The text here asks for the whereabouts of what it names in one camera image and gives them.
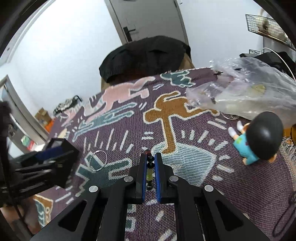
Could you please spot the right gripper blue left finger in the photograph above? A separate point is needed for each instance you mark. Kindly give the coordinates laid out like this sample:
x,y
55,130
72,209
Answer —
x,y
141,178

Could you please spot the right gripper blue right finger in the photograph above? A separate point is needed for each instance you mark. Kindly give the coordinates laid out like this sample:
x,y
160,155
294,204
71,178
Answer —
x,y
159,176

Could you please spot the grey bedroom door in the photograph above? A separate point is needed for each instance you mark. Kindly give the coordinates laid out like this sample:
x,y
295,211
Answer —
x,y
149,18

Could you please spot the black open gift box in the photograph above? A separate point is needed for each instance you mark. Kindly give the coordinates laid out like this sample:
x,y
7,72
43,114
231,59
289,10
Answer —
x,y
59,155

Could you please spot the patterned purple woven blanket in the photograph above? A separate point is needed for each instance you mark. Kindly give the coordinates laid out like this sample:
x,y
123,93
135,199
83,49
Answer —
x,y
112,129

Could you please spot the orange paper bag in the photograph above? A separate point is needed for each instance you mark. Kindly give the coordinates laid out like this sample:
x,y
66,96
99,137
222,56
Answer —
x,y
49,126

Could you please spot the brown cardboard box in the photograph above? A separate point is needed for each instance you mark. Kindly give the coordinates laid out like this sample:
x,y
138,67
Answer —
x,y
43,117

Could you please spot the black shoe rack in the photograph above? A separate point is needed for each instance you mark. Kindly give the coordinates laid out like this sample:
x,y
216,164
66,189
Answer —
x,y
69,103

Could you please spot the black-haired boy figurine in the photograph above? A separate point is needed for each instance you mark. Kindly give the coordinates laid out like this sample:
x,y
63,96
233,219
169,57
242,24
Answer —
x,y
258,140

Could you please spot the black clothing pile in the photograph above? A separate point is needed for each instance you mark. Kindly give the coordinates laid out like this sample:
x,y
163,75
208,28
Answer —
x,y
145,57

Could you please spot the clear plastic bag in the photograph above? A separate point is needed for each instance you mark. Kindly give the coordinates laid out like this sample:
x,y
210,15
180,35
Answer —
x,y
246,87

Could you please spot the black door handle lock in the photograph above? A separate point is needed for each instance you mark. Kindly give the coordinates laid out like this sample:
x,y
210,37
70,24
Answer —
x,y
127,33

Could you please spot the black wire wall basket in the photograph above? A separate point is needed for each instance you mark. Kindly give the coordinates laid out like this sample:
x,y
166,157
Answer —
x,y
269,28

